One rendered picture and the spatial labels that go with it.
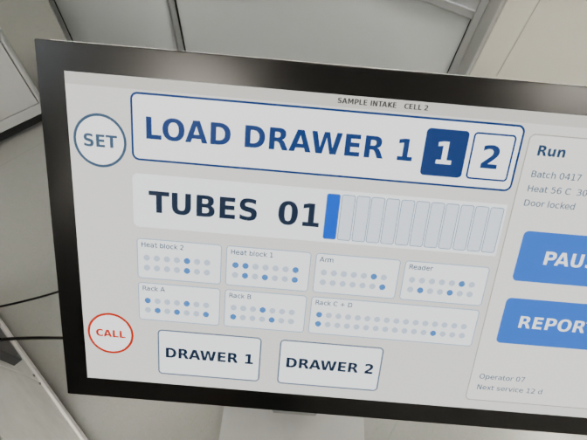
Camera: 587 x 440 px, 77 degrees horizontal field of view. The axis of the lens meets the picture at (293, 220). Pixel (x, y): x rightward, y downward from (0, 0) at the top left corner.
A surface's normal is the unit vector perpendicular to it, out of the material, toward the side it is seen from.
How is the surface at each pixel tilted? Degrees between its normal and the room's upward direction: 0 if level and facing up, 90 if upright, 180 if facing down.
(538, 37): 90
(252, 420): 5
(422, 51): 90
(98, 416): 0
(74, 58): 50
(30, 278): 0
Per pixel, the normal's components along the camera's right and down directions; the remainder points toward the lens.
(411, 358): -0.02, 0.26
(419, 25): -0.62, 0.62
